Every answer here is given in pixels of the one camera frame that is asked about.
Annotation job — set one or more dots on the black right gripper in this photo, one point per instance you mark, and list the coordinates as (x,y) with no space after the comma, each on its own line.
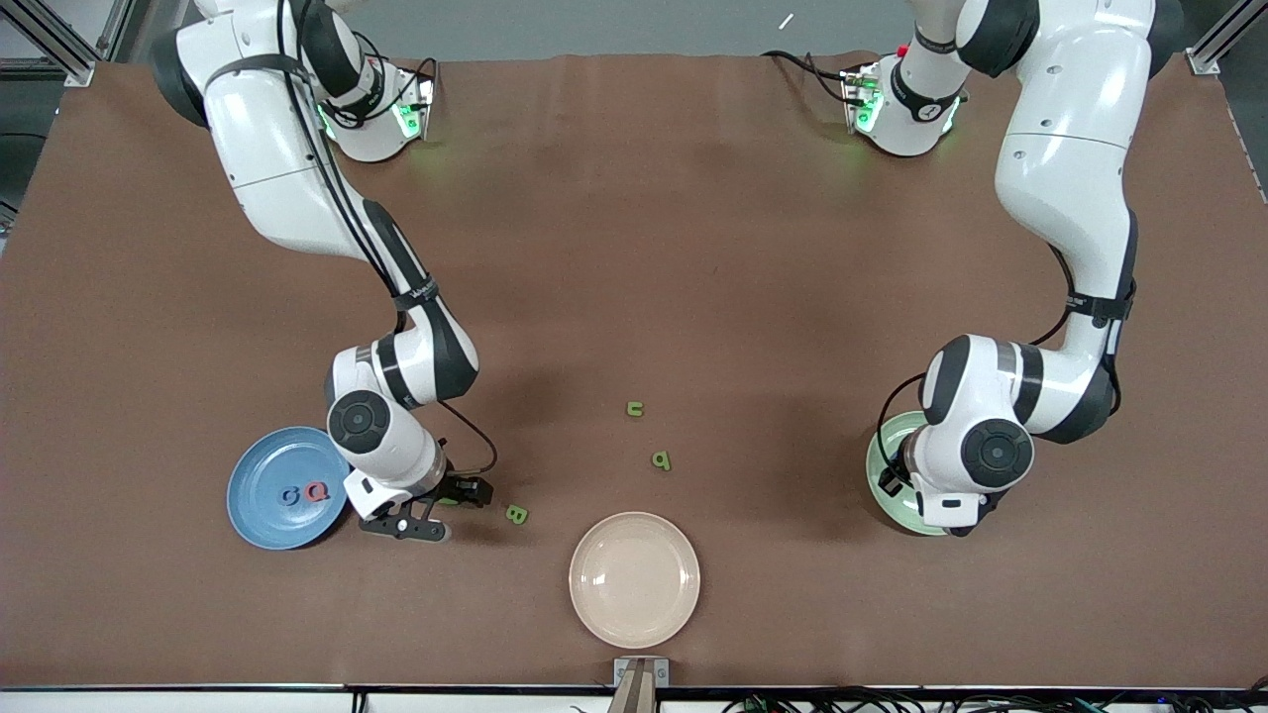
(456,486)

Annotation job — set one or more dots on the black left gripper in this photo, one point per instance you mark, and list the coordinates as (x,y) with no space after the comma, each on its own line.
(895,477)

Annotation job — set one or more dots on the green foam letter B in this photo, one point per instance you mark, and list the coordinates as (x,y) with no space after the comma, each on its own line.
(516,514)

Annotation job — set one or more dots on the red foam letter Q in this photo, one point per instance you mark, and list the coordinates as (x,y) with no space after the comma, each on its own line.
(311,491)

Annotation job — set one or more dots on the green foam letter q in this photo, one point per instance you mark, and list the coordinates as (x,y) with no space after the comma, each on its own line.
(661,461)

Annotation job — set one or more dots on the blue foam letter G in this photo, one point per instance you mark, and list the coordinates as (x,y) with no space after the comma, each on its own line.
(283,496)

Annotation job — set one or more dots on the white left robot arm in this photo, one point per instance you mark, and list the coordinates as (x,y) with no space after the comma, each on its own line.
(1060,149)

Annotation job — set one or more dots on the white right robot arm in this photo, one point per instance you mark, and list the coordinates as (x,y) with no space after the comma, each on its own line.
(267,149)

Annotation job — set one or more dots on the green plate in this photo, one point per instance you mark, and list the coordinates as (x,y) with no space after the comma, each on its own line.
(892,510)

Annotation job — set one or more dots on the beige plate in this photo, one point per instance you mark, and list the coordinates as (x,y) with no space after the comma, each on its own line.
(634,580)

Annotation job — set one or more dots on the blue plate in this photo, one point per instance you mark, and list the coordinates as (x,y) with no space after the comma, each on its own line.
(263,515)

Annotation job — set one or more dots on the brown table cover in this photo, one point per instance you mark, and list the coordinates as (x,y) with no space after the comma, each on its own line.
(634,248)

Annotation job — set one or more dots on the grey metal bracket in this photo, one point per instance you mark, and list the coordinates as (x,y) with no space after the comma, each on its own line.
(620,673)

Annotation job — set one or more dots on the aluminium frame profile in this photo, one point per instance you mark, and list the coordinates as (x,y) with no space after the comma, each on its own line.
(69,59)
(1218,40)

